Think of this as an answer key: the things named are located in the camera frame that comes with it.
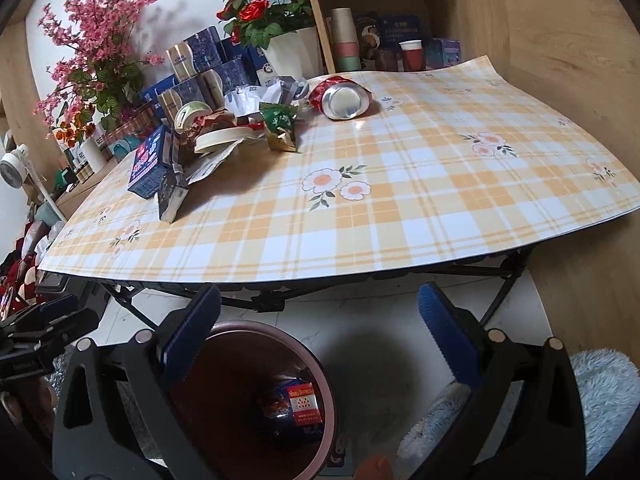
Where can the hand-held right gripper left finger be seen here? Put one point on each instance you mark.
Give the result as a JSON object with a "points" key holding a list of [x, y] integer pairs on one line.
{"points": [[192, 330]]}

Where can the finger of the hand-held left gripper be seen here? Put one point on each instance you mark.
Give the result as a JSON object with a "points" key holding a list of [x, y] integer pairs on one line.
{"points": [[70, 324], [50, 308]]}

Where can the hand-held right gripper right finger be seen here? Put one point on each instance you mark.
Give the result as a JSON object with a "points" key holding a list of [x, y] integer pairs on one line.
{"points": [[445, 330]]}

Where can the brown plastic bin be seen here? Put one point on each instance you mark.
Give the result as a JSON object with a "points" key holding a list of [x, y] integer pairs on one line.
{"points": [[240, 360]]}

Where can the dark blue small box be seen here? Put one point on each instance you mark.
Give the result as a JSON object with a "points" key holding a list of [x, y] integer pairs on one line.
{"points": [[172, 195]]}

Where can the blue printed box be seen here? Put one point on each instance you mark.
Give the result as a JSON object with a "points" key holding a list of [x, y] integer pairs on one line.
{"points": [[147, 170]]}

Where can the red-brown wrapper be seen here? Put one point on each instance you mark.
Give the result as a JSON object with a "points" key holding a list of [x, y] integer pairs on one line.
{"points": [[212, 122]]}

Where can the green white paper cup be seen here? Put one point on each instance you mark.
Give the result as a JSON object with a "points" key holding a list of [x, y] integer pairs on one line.
{"points": [[192, 112]]}

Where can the brown paper wrapper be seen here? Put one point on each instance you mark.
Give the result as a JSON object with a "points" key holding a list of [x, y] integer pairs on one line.
{"points": [[277, 120]]}

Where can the white paper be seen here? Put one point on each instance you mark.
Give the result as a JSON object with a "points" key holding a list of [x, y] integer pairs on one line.
{"points": [[245, 100]]}

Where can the crushed red can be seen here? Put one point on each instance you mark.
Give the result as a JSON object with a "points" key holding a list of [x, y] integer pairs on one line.
{"points": [[340, 102]]}

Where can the red and dark cloth pile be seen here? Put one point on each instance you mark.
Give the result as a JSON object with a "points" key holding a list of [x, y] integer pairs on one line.
{"points": [[25, 270]]}

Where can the fluffy slipper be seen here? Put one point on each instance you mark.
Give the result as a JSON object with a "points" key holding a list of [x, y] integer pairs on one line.
{"points": [[440, 425]]}

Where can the dark snack wrapper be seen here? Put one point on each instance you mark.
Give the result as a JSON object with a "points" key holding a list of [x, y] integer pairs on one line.
{"points": [[272, 407]]}

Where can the yellow plaid tablecloth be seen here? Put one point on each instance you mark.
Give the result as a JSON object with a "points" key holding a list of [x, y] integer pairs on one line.
{"points": [[400, 210]]}

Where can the red cigarette packet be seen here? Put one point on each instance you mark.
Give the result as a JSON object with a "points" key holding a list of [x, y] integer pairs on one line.
{"points": [[305, 405]]}

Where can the low wooden cabinet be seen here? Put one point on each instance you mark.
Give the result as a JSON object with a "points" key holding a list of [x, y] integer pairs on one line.
{"points": [[100, 182]]}

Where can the white desk fan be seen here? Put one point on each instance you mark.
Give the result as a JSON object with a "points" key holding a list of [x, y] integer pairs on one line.
{"points": [[12, 166]]}

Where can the row of small brown bottles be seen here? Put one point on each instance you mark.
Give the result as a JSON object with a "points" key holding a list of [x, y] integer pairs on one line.
{"points": [[79, 162]]}

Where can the white ribbed vase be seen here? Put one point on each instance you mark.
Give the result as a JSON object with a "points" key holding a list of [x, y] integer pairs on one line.
{"points": [[94, 154]]}

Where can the light blue fluffy robe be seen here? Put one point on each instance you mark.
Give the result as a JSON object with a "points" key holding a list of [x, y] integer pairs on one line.
{"points": [[610, 405]]}

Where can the orange artificial flowers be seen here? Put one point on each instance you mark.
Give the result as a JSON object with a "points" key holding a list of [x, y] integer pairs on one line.
{"points": [[74, 127]]}

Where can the copper striped gift box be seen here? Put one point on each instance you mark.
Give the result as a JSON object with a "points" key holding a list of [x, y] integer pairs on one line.
{"points": [[131, 127]]}

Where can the gold blue gift box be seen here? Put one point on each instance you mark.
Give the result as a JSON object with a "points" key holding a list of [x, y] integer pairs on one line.
{"points": [[239, 75], [197, 52], [197, 91]]}

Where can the dark blue flat box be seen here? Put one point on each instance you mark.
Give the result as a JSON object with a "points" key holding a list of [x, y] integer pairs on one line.
{"points": [[157, 91]]}

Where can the pink blossom plant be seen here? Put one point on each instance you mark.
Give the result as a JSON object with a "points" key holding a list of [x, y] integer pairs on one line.
{"points": [[95, 50]]}

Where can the blue box with white emblem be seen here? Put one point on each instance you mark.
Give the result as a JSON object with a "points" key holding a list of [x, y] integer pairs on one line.
{"points": [[267, 67]]}

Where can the red cup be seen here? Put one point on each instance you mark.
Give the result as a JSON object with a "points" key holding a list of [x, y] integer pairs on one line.
{"points": [[411, 56]]}

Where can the small bright blue box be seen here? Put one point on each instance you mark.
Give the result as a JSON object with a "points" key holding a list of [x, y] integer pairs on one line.
{"points": [[444, 52]]}

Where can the white flower pot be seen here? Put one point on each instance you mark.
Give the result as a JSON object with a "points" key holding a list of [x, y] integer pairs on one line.
{"points": [[292, 55]]}

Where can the dark box with swan print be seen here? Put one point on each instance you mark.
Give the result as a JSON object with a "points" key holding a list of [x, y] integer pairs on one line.
{"points": [[369, 40]]}

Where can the large dark blue box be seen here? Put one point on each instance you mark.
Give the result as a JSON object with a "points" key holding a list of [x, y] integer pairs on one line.
{"points": [[399, 30]]}

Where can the stack of paper cups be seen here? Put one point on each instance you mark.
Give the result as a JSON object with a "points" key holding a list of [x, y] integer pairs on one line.
{"points": [[346, 40]]}

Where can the wooden shelf unit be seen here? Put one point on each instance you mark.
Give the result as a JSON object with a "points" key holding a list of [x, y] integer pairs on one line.
{"points": [[480, 10]]}

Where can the red rose plant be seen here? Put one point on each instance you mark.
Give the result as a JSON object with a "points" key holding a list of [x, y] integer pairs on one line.
{"points": [[260, 10]]}

